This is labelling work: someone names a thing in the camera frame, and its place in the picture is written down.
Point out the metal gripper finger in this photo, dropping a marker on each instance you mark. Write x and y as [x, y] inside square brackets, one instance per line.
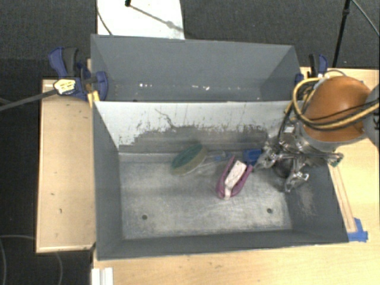
[295, 181]
[267, 160]

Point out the purple and white clip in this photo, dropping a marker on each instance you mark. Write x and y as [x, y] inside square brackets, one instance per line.
[234, 177]

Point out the clear plastic bottle blue cap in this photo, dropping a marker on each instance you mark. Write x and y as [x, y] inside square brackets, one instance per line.
[212, 165]

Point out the green and yellow round sponge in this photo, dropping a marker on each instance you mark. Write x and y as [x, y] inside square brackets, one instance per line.
[188, 159]

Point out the grey metal bin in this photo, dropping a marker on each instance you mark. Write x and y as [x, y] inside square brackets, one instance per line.
[196, 206]

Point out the pale wood board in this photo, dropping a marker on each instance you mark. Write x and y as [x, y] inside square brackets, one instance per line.
[66, 171]

